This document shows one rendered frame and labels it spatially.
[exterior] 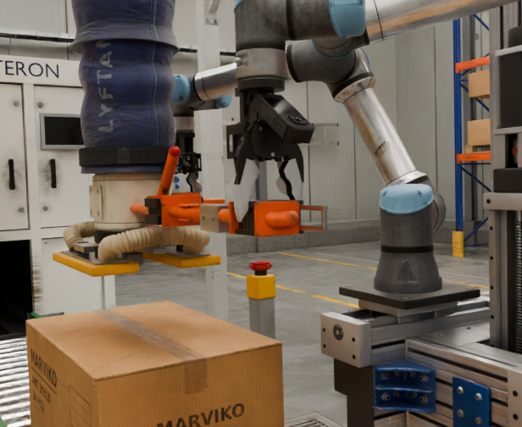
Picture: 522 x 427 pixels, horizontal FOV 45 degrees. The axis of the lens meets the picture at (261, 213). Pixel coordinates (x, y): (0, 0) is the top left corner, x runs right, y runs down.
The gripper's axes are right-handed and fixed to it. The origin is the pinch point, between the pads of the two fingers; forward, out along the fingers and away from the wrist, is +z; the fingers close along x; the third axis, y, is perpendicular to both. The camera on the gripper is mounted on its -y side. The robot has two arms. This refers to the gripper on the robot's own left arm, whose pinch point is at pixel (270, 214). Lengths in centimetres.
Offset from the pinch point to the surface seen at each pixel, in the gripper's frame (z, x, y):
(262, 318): 37, -46, 82
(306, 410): 125, -144, 204
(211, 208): -0.7, 3.7, 12.8
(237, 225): 1.6, 3.6, 3.9
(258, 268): 22, -45, 84
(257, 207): -1.5, 4.5, -3.7
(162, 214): 1.0, 5.0, 31.6
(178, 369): 30.7, 3.4, 29.8
